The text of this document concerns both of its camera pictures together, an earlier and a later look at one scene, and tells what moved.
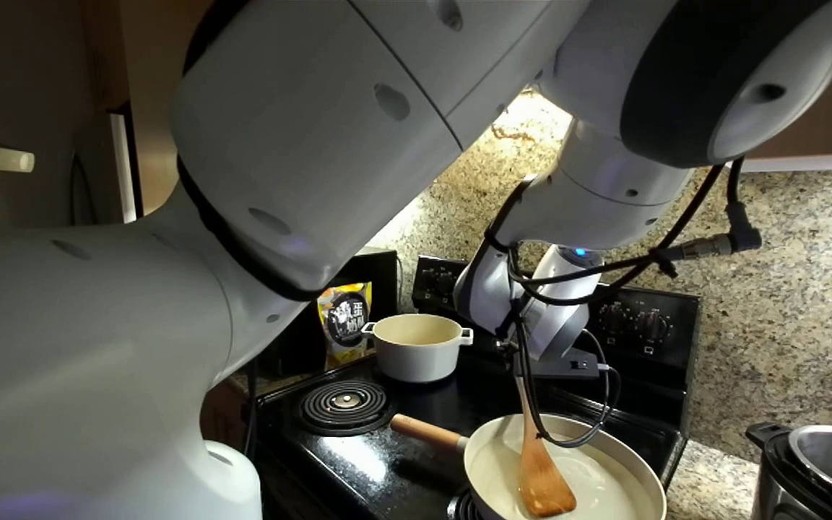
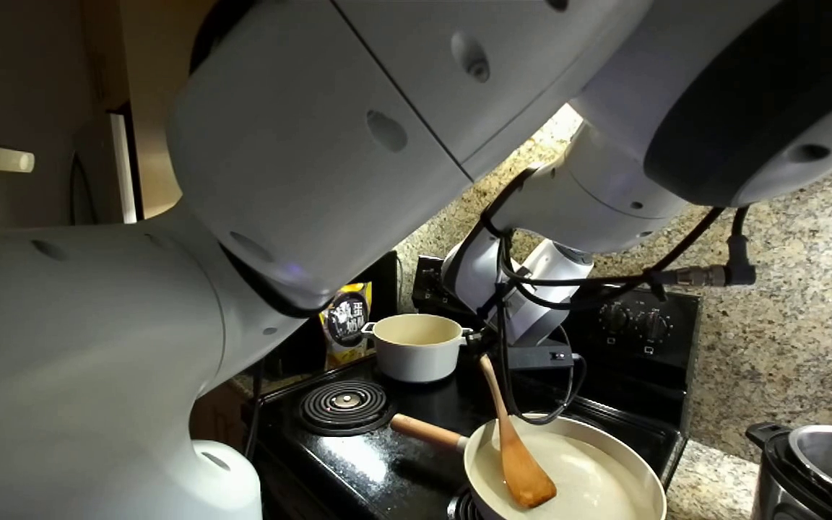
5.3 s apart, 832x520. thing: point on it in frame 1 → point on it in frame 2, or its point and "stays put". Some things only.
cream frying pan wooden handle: (609, 474) stays put
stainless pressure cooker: (817, 471) stays put
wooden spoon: (543, 483) → (527, 477)
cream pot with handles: (417, 347) stays put
